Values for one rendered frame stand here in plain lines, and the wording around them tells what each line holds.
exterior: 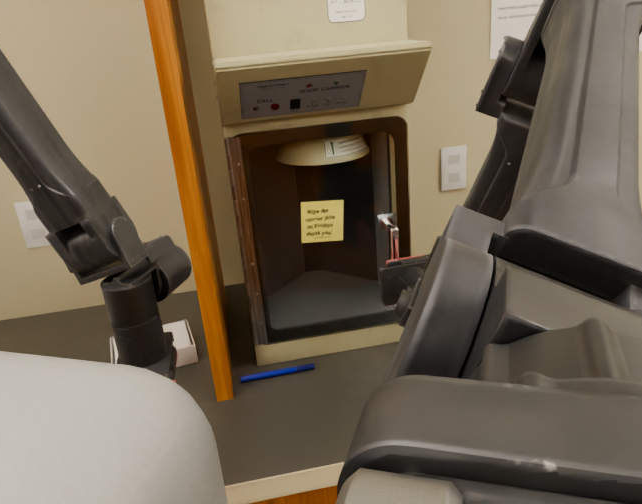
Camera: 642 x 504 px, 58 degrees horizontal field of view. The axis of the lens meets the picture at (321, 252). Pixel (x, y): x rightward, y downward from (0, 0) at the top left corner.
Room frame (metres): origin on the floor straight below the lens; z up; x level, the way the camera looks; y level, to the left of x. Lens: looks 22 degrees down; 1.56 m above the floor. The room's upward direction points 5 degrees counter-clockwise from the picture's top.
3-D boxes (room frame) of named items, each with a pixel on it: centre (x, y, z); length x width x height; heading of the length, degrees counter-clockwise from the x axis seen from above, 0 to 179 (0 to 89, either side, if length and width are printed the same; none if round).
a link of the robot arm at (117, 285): (0.62, 0.23, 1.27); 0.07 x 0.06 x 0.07; 161
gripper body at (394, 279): (0.83, -0.15, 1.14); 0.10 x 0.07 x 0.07; 99
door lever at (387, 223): (0.96, -0.13, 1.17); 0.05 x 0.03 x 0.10; 9
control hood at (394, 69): (0.93, -0.02, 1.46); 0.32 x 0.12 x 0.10; 99
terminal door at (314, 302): (0.98, -0.02, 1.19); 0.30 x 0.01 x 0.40; 99
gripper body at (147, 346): (0.62, 0.23, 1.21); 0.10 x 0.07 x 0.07; 9
